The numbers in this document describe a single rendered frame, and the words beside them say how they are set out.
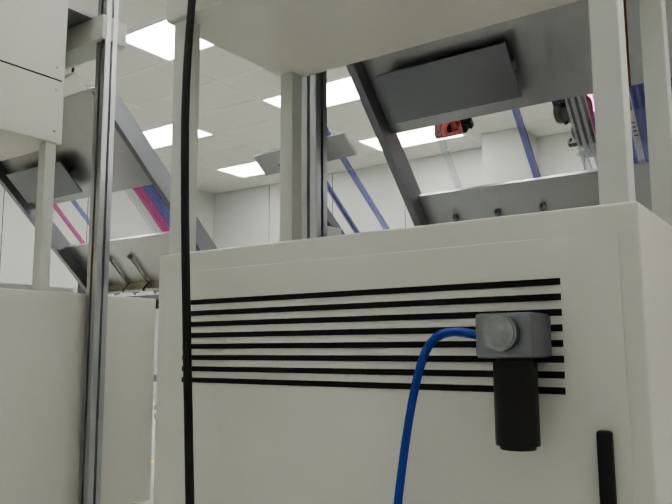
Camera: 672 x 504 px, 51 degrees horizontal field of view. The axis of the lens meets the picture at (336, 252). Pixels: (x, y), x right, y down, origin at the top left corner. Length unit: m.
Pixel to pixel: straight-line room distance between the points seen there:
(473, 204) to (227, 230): 9.98
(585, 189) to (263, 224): 9.63
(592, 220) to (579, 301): 0.08
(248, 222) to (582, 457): 10.67
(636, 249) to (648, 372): 0.12
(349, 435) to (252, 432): 0.16
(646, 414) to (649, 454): 0.04
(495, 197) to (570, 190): 0.18
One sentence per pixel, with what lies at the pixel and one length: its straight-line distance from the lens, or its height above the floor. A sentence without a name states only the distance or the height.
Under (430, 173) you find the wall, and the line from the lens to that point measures 9.59.
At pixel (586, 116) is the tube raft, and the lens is 1.59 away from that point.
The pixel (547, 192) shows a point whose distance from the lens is 1.69.
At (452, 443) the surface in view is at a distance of 0.83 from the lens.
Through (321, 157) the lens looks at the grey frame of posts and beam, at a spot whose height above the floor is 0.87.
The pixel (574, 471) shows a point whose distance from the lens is 0.78.
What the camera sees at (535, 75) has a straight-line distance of 1.56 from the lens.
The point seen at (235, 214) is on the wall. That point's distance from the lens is 11.54.
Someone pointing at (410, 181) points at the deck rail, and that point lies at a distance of 1.77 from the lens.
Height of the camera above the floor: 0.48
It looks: 8 degrees up
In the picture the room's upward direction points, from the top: straight up
